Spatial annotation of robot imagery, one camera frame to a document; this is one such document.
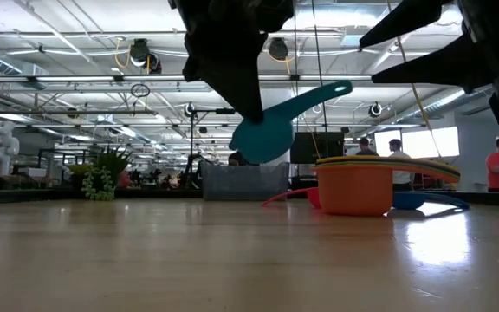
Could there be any thin yellow hanging cable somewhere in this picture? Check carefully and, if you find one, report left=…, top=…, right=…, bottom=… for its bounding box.
left=303, top=116, right=322, bottom=159

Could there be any white humanoid robot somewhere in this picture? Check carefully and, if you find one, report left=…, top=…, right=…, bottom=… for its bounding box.
left=0, top=120, right=21, bottom=177

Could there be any white round pillar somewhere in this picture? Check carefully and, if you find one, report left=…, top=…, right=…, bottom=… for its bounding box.
left=258, top=88, right=294, bottom=168

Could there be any black aluminium table frame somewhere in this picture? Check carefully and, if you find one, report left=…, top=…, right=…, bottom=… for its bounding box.
left=0, top=188, right=499, bottom=205

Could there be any blue measuring cup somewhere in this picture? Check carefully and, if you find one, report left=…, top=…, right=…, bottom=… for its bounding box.
left=391, top=192, right=470, bottom=211

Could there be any thick yellow hanging cable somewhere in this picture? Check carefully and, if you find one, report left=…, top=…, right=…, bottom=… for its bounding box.
left=386, top=0, right=444, bottom=159

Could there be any green measuring cup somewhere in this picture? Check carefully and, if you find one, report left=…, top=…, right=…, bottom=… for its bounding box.
left=316, top=158, right=459, bottom=176

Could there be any orange measuring cup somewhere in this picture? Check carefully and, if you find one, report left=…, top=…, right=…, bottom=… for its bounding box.
left=313, top=163, right=462, bottom=217

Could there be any artificial green succulent plant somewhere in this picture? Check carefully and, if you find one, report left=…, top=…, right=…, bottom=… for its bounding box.
left=68, top=145, right=133, bottom=203

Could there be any grey translucent plastic basket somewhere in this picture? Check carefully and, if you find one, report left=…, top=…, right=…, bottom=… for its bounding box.
left=200, top=162, right=291, bottom=201

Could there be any thin black hanging cable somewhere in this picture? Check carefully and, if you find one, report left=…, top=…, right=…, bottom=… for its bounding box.
left=311, top=0, right=328, bottom=158

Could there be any yellow measuring cup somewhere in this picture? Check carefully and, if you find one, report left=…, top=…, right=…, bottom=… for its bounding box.
left=315, top=160, right=461, bottom=179

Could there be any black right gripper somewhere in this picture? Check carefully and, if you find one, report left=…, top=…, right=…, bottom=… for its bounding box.
left=359, top=0, right=499, bottom=130

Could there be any black screen on stand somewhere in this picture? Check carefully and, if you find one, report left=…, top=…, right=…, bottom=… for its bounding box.
left=290, top=132, right=345, bottom=165

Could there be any black tubular rig stand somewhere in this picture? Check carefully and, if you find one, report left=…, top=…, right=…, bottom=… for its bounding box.
left=188, top=107, right=238, bottom=166

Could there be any teal measuring cup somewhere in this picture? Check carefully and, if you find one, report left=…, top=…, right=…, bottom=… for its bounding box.
left=229, top=80, right=353, bottom=166

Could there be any red measuring cup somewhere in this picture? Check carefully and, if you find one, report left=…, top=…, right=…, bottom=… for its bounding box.
left=261, top=186, right=322, bottom=210

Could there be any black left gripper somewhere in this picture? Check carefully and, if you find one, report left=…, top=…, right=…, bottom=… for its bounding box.
left=169, top=0, right=296, bottom=124

